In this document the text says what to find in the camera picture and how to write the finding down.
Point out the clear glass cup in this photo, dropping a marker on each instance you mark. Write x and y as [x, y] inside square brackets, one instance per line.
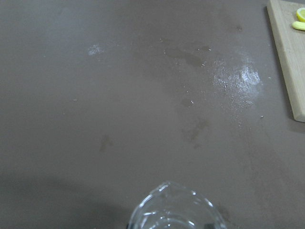
[173, 206]

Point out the bamboo cutting board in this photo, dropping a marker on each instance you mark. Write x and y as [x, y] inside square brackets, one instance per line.
[290, 45]

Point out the yellow plastic knife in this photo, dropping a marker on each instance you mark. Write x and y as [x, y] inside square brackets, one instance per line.
[298, 25]

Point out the lemon slice near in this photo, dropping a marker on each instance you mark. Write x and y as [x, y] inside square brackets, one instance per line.
[300, 13]

